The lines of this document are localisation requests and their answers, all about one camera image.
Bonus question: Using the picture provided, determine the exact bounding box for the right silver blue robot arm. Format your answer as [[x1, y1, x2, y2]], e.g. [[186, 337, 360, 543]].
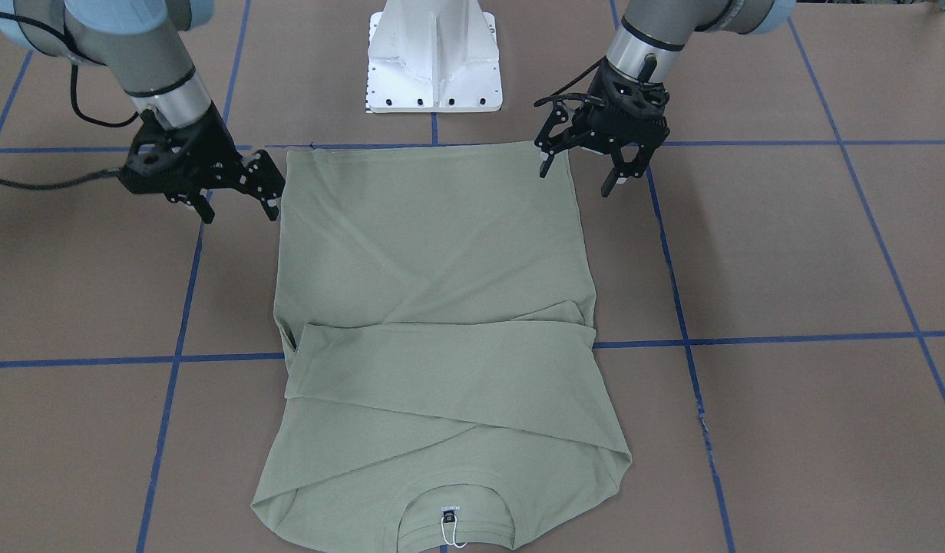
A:
[[0, 1, 285, 224]]

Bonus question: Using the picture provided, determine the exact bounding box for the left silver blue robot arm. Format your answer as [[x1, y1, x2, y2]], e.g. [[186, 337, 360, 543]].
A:
[[534, 1, 795, 197]]

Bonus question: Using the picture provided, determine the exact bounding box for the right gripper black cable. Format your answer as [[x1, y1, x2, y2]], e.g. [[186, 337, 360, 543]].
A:
[[0, 15, 139, 191]]

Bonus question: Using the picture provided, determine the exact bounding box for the olive green long-sleeve shirt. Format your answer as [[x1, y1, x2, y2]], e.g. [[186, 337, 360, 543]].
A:
[[251, 141, 633, 552]]

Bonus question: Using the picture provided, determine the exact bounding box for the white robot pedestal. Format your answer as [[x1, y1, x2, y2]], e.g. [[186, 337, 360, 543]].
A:
[[365, 1, 504, 114]]

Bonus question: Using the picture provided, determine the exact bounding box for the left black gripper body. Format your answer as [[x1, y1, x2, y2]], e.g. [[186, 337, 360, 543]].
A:
[[573, 60, 671, 158]]

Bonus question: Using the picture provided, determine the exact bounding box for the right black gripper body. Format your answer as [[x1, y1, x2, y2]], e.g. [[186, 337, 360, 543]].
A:
[[118, 106, 246, 202]]

